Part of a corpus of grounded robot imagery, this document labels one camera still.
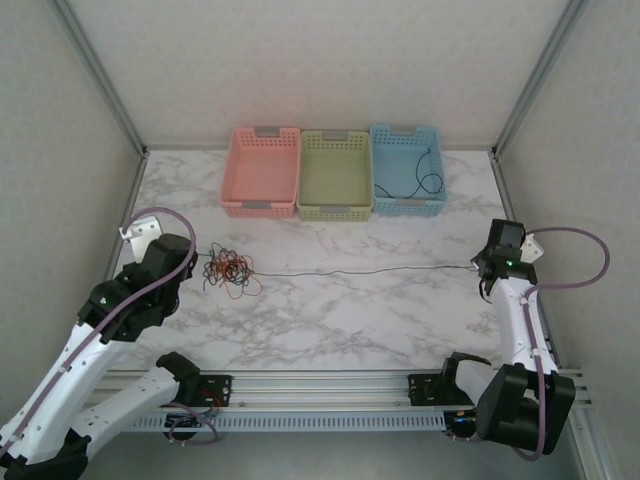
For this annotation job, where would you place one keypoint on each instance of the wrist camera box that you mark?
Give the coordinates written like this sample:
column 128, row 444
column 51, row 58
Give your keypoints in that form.
column 142, row 235
column 531, row 250

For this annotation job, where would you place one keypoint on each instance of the aluminium frame post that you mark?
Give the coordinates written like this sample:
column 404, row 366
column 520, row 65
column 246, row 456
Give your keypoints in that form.
column 104, row 75
column 537, row 75

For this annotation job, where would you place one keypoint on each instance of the aluminium corner post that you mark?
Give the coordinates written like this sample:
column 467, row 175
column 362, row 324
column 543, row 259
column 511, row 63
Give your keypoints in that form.
column 587, row 450

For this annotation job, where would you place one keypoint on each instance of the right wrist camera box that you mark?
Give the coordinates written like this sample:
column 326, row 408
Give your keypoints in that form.
column 531, row 250

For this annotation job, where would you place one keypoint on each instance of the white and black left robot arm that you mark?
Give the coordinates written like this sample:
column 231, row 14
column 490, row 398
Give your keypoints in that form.
column 60, row 370

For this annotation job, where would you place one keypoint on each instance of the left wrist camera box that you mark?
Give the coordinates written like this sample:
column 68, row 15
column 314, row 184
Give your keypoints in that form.
column 142, row 235

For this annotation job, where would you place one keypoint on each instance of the circuit board with LED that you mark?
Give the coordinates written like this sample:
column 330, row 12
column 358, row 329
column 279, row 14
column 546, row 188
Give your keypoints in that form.
column 462, row 425
column 185, row 422

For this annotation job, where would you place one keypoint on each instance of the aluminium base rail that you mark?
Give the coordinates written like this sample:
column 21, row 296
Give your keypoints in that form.
column 320, row 390

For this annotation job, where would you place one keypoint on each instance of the pink perforated plastic basket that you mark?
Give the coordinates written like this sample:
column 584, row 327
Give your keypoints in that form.
column 260, row 170

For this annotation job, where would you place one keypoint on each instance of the green perforated plastic basket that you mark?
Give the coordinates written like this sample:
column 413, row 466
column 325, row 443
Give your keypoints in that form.
column 335, row 170

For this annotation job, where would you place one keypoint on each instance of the blue perforated plastic basket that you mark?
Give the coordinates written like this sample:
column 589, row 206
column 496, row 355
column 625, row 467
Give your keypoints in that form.
column 395, row 165

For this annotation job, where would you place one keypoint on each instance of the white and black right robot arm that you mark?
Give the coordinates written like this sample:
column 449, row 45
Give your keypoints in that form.
column 520, row 330

